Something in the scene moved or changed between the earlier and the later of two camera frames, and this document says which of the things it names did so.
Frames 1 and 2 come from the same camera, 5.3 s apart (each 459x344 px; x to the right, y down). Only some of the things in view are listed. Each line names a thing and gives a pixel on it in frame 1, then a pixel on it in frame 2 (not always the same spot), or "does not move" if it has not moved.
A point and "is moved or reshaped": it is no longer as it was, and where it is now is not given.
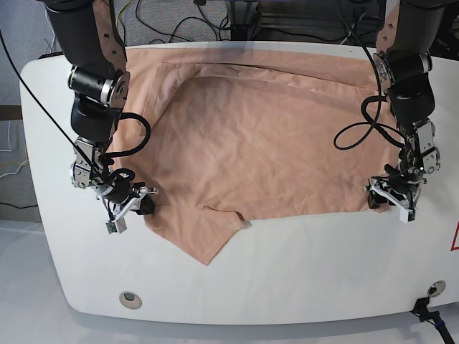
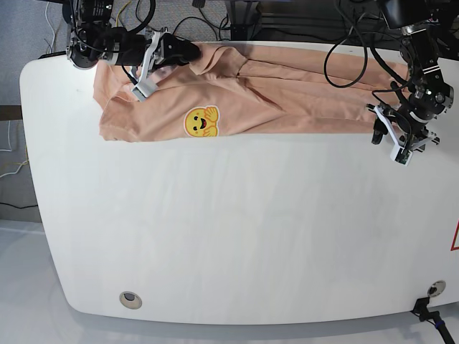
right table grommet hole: x=437 y=289 does not move
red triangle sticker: x=455 y=237 does not move
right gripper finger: x=375 y=200 to x=379 y=130
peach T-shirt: x=216 y=135 is moved or reshaped
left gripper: x=120 y=196 to x=147 y=50
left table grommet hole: x=130 y=300 does not move
